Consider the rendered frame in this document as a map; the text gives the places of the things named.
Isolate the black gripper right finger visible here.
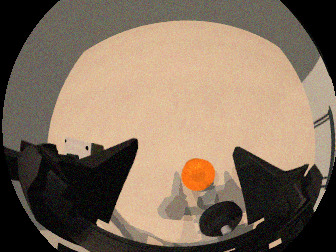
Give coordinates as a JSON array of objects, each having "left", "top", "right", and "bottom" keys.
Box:
[{"left": 232, "top": 146, "right": 309, "bottom": 225}]

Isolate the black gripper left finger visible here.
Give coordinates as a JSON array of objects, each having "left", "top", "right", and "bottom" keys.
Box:
[{"left": 40, "top": 138, "right": 139, "bottom": 223}]

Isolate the black round stepped pedestal with silver shaft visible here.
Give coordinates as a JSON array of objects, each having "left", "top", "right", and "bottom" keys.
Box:
[{"left": 199, "top": 201, "right": 243, "bottom": 237}]

